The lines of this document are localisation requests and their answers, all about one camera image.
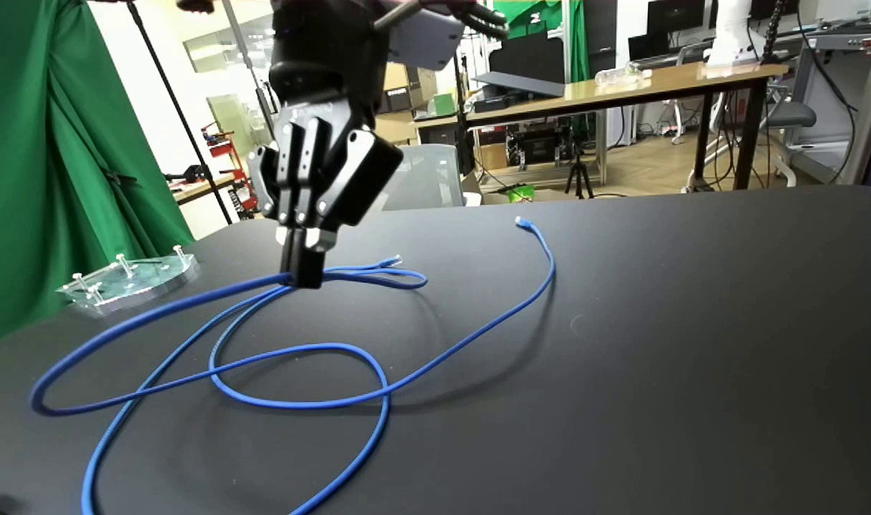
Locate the grey mesh office chair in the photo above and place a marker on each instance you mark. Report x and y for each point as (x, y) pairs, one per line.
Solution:
(425, 179)

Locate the open black laptop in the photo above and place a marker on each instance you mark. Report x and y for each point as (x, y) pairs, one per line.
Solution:
(525, 68)

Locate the grey desk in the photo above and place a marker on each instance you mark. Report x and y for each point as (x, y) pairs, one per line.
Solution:
(861, 86)

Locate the black tripod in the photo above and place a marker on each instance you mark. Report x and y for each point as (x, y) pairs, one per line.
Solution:
(580, 175)

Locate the black stand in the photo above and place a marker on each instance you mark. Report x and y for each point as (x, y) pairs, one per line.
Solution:
(181, 118)

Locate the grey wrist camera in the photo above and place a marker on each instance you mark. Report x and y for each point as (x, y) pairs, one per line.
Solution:
(427, 39)

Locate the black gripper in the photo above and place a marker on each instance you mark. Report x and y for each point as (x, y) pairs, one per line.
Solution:
(325, 50)

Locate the clear plastic bottle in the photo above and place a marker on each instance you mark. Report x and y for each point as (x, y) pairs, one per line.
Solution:
(618, 75)

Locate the black gooseneck mount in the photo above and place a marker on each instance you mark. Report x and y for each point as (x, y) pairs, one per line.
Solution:
(774, 28)

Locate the green backdrop cloth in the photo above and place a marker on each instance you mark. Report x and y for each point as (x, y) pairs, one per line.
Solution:
(543, 18)

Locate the green curtain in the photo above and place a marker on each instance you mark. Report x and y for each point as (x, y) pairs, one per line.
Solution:
(49, 164)

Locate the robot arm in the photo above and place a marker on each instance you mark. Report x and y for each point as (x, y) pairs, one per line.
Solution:
(732, 36)

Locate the green bag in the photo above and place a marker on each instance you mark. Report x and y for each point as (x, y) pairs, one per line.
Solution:
(520, 193)

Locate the clear acrylic plate with bolts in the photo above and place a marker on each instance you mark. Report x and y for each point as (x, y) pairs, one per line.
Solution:
(131, 280)

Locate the black monitor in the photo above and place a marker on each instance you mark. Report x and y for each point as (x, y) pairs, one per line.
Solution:
(675, 16)

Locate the stack of cardboard boxes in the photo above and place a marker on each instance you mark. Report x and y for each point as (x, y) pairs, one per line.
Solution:
(407, 87)

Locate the red tool cart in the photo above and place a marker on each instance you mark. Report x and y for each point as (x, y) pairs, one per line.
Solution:
(234, 168)

